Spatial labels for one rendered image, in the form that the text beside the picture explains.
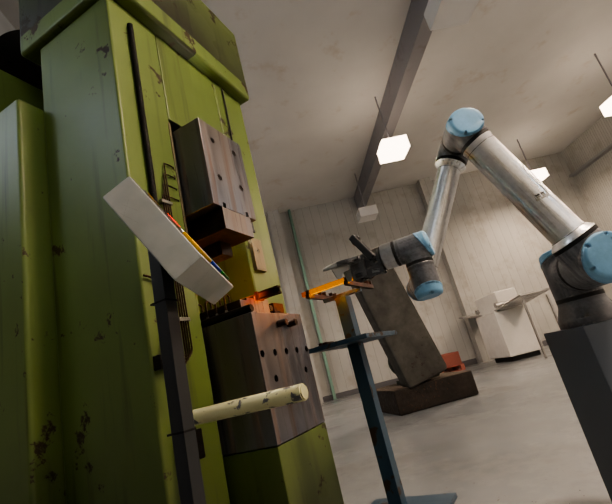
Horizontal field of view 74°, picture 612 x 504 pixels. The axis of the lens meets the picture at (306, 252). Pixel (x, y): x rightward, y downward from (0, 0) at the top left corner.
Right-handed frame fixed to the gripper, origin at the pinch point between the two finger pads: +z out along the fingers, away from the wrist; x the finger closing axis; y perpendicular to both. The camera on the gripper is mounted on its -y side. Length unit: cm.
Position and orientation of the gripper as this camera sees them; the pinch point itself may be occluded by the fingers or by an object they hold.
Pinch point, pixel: (330, 270)
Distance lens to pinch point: 149.9
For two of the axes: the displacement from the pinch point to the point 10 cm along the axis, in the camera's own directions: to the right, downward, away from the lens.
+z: -8.6, 3.3, 3.8
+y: 2.3, 9.3, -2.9
